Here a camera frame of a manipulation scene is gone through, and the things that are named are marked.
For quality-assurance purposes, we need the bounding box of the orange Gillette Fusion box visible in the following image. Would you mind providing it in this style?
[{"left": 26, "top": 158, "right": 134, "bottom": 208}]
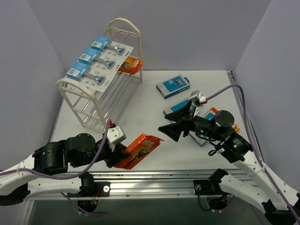
[{"left": 119, "top": 56, "right": 143, "bottom": 75}]

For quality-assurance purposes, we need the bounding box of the blue Gillette razor blister pack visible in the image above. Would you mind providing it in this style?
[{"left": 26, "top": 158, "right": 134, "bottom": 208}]
[{"left": 90, "top": 36, "right": 134, "bottom": 56}]

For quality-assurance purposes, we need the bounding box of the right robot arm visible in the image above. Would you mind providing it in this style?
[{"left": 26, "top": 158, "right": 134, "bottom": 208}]
[{"left": 158, "top": 101, "right": 300, "bottom": 225}]

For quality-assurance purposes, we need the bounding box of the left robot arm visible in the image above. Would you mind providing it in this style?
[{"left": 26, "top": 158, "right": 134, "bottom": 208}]
[{"left": 0, "top": 133, "right": 130, "bottom": 206}]

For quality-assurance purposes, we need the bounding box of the cream metal-rod shelf rack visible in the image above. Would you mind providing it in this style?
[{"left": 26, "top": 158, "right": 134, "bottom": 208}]
[{"left": 56, "top": 17, "right": 143, "bottom": 132}]

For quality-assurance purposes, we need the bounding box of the lower blue Harry's box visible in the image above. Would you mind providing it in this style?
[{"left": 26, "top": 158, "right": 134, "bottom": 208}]
[{"left": 163, "top": 98, "right": 189, "bottom": 115}]

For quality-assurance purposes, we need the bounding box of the blue harry's box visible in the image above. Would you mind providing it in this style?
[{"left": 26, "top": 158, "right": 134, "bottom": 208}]
[
  {"left": 189, "top": 110, "right": 215, "bottom": 146},
  {"left": 156, "top": 75, "right": 190, "bottom": 99},
  {"left": 163, "top": 98, "right": 189, "bottom": 115}
]

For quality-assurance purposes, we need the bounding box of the upper blue Harry's box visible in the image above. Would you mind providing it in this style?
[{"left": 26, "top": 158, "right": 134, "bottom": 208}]
[{"left": 156, "top": 75, "right": 190, "bottom": 99}]

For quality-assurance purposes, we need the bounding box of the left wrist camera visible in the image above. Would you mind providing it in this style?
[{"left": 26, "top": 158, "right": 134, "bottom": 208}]
[{"left": 107, "top": 119, "right": 127, "bottom": 150}]

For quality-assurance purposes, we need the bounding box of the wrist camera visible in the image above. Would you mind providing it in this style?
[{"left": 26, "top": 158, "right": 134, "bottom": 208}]
[
  {"left": 107, "top": 119, "right": 127, "bottom": 150},
  {"left": 190, "top": 90, "right": 207, "bottom": 115}
]

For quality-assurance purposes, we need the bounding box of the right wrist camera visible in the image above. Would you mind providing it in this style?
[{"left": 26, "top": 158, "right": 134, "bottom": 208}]
[{"left": 190, "top": 90, "right": 207, "bottom": 115}]

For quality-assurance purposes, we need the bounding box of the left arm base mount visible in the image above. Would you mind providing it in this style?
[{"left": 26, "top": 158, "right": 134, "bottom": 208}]
[{"left": 67, "top": 181, "right": 111, "bottom": 198}]

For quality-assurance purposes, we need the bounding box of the aluminium rail frame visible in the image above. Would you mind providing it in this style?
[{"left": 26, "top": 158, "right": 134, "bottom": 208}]
[{"left": 25, "top": 70, "right": 281, "bottom": 201}]

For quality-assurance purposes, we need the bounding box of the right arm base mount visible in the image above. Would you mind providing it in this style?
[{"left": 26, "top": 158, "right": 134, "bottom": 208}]
[{"left": 193, "top": 180, "right": 224, "bottom": 195}]

